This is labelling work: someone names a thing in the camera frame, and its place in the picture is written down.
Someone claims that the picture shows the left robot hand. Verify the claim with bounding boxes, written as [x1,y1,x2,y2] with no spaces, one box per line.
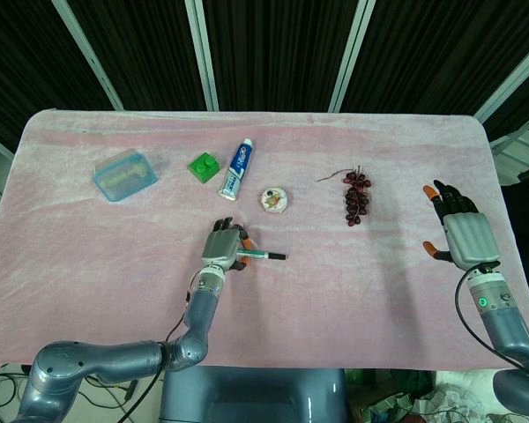
[201,216,253,271]

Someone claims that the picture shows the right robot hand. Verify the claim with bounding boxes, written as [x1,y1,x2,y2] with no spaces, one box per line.
[421,179,502,271]

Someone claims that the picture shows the small round printed tin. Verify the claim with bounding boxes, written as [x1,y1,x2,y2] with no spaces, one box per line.
[258,186,292,216]

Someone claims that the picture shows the green toy block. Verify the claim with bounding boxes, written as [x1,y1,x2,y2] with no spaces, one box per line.
[187,152,222,182]

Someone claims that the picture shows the blue white toothpaste tube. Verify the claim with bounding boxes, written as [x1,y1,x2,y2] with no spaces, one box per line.
[219,137,255,202]

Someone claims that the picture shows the translucent blue plastic box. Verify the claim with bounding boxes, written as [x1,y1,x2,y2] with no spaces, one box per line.
[92,148,160,204]

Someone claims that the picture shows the dark red grape bunch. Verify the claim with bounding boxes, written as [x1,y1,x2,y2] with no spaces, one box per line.
[316,165,373,228]

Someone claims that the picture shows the pink table cloth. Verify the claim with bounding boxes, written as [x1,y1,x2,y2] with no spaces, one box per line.
[0,108,529,371]

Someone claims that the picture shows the blue-grey robot torso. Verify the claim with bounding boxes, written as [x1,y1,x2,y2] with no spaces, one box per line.
[158,365,349,423]

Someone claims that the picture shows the crumpled paper packaging pile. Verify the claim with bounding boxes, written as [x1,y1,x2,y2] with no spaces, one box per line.
[346,367,499,423]

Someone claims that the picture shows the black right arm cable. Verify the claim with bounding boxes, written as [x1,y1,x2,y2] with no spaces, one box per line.
[455,263,529,380]

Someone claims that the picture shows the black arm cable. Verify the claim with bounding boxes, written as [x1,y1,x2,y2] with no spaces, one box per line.
[455,263,529,380]
[114,271,204,423]

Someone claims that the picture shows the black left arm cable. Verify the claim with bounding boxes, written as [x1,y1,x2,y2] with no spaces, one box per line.
[114,271,204,423]

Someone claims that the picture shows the white partition post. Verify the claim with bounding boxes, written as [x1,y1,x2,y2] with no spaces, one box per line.
[474,33,529,129]
[186,0,220,111]
[52,0,124,111]
[328,0,377,114]

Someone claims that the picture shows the tangled floor cables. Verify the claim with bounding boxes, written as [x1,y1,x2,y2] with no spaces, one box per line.
[0,363,164,423]

